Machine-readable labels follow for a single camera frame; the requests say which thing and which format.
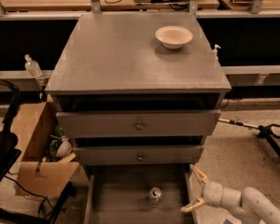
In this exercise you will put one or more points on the white mug in box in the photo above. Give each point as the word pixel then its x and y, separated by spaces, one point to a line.
pixel 64 148

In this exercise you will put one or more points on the clear sanitizer bottle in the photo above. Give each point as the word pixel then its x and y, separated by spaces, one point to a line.
pixel 32 66

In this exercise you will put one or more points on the brown cardboard box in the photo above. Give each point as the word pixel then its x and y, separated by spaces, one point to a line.
pixel 33 125

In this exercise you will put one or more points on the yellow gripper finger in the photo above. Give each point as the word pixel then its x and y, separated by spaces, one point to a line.
pixel 193 205
pixel 200 176

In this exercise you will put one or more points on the white pump bottle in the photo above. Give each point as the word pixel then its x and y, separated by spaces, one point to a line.
pixel 216 49

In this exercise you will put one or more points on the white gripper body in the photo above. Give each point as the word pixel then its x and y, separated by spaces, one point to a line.
pixel 213 194

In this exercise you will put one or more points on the middle grey drawer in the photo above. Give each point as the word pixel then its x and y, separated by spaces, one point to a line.
pixel 138 155

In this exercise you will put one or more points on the green 7up soda can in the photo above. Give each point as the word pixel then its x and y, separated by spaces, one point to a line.
pixel 155 197

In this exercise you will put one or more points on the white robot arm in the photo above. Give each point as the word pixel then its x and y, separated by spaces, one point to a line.
pixel 248 205

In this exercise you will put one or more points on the grey drawer cabinet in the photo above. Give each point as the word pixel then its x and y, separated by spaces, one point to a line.
pixel 113 62

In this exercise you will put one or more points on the top grey drawer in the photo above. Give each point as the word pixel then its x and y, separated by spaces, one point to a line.
pixel 136 124

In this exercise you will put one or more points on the open bottom grey drawer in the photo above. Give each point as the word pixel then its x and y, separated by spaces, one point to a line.
pixel 118 194

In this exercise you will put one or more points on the black reacher grabber tool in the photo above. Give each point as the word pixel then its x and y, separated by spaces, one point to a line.
pixel 265 132

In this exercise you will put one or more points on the white paper bowl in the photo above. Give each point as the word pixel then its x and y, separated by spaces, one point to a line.
pixel 174 37

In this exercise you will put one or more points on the black chair frame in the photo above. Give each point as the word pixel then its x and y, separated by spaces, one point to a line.
pixel 9 140

